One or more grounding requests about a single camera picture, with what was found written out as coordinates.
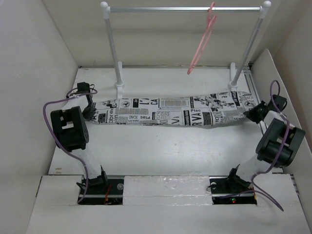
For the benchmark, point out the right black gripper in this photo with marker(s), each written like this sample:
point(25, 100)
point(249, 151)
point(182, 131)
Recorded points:
point(252, 113)

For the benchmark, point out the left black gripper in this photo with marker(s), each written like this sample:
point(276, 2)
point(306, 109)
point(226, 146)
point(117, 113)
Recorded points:
point(88, 116)

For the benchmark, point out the newspaper print trousers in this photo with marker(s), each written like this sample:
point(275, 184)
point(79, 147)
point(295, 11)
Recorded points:
point(207, 110)

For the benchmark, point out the pink clothes hanger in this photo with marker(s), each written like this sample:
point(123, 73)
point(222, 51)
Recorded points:
point(211, 18)

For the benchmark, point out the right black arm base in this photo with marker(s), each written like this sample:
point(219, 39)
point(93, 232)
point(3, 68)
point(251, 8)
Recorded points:
point(225, 192)

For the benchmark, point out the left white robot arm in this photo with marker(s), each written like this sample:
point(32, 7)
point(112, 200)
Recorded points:
point(71, 135)

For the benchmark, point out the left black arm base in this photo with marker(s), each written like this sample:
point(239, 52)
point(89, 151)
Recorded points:
point(103, 193)

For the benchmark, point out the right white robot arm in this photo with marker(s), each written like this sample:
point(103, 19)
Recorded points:
point(277, 147)

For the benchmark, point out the white foam block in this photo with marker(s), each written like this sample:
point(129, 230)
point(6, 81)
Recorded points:
point(183, 190)

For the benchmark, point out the aluminium side rail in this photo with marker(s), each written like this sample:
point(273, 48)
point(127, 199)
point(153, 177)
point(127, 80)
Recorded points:
point(250, 83)

